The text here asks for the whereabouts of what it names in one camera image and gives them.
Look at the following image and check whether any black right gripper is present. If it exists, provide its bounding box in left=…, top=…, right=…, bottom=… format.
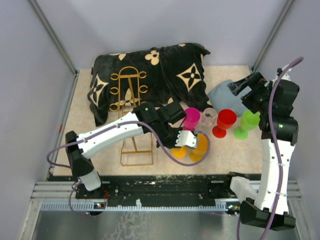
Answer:
left=227, top=70, right=273, bottom=113

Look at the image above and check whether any pink plastic wine glass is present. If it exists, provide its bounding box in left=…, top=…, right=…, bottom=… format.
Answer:
left=183, top=107, right=201, bottom=131

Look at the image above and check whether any red plastic wine glass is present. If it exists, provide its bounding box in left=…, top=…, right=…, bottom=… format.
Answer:
left=212, top=109, right=237, bottom=138

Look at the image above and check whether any orange plastic wine glass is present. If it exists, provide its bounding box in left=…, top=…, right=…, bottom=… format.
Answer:
left=189, top=133, right=210, bottom=163

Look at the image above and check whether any green plastic wine glass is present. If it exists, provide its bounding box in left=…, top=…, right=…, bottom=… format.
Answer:
left=233, top=110, right=260, bottom=140

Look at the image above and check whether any clear wine glass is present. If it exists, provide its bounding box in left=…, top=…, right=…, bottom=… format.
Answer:
left=200, top=108, right=218, bottom=133

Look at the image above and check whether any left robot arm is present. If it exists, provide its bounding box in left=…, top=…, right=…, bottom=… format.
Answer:
left=65, top=102, right=187, bottom=199

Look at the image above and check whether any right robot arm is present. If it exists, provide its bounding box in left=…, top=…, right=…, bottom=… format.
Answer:
left=223, top=72, right=300, bottom=231

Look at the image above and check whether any light blue denim cloth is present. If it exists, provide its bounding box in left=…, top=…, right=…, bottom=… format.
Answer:
left=207, top=79, right=251, bottom=117

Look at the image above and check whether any black patterned plush blanket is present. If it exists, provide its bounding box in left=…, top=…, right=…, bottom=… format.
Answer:
left=87, top=43, right=212, bottom=127

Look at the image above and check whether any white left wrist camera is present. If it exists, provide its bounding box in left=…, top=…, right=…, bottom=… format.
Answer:
left=174, top=130, right=199, bottom=149

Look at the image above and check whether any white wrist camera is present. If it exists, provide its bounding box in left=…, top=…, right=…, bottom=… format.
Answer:
left=174, top=130, right=199, bottom=149
left=275, top=64, right=292, bottom=81

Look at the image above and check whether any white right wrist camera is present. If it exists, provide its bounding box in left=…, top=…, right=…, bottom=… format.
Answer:
left=275, top=64, right=292, bottom=81

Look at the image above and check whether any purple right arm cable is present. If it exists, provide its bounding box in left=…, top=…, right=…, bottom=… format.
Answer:
left=224, top=56, right=305, bottom=240

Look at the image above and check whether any gold wire glass rack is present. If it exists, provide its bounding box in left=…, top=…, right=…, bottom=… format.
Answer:
left=109, top=66, right=154, bottom=167

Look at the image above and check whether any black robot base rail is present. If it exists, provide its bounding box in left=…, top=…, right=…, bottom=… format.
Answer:
left=47, top=172, right=260, bottom=207

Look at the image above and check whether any grey cable duct strip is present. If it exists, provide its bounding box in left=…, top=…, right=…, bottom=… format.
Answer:
left=39, top=198, right=242, bottom=212

